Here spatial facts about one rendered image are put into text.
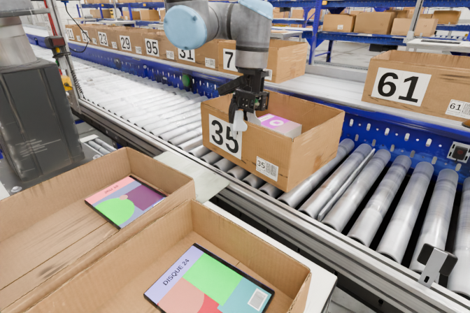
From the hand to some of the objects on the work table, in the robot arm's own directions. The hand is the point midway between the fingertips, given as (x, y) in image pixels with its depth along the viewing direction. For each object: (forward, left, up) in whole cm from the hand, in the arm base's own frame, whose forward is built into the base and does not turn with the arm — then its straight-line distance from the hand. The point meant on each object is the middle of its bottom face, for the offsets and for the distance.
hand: (239, 132), depth 81 cm
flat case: (-36, +5, -7) cm, 37 cm away
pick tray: (-45, +4, -8) cm, 46 cm away
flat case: (-37, -26, -9) cm, 46 cm away
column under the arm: (-44, +47, -7) cm, 65 cm away
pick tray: (-47, -27, -8) cm, 55 cm away
